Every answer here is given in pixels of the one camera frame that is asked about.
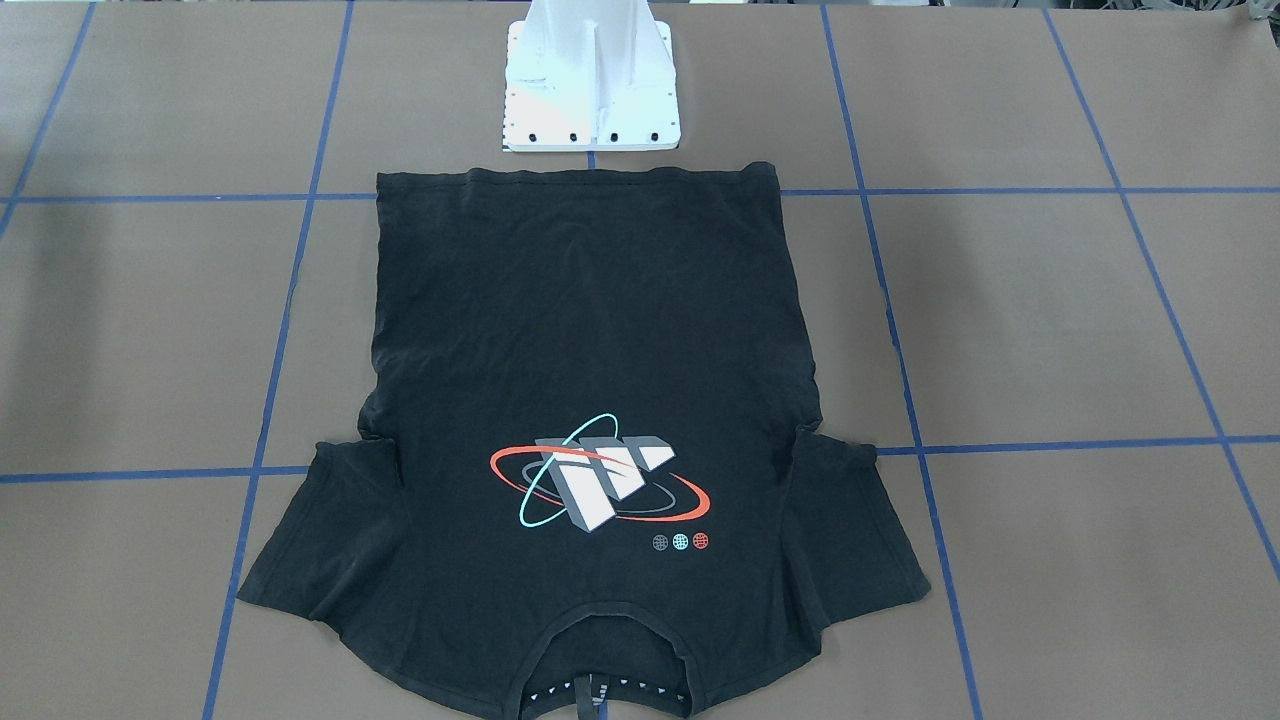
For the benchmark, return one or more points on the black graphic t-shirt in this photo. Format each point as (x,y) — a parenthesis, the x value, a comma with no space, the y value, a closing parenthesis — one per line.
(590,469)

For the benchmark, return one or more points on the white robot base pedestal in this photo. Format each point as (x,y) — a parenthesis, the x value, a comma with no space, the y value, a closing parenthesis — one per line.
(590,76)

